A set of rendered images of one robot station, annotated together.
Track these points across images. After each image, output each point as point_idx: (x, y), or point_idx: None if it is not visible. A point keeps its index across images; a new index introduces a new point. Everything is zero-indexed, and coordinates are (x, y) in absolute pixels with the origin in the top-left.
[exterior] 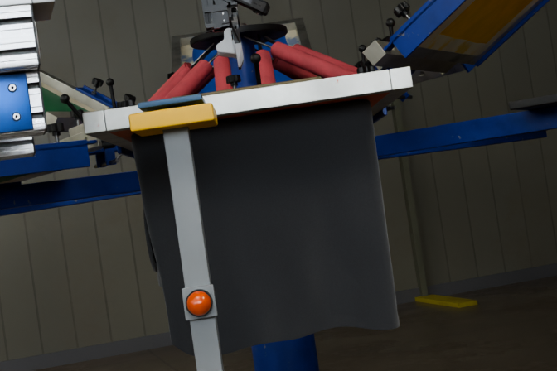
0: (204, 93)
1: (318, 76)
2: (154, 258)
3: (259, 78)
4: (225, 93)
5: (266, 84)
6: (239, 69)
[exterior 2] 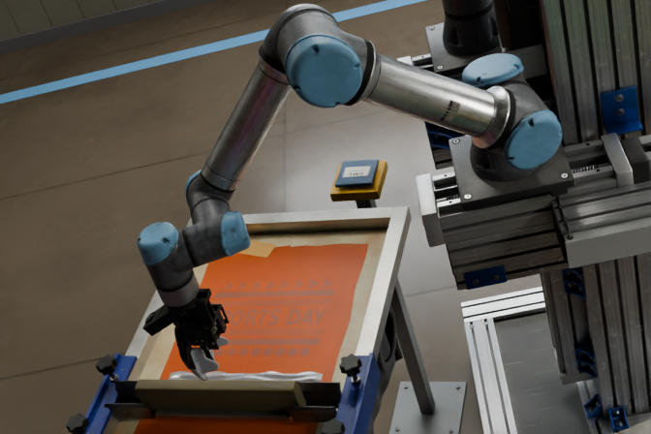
0: (260, 380)
1: (140, 380)
2: (392, 335)
3: None
4: (309, 211)
5: (193, 380)
6: (206, 379)
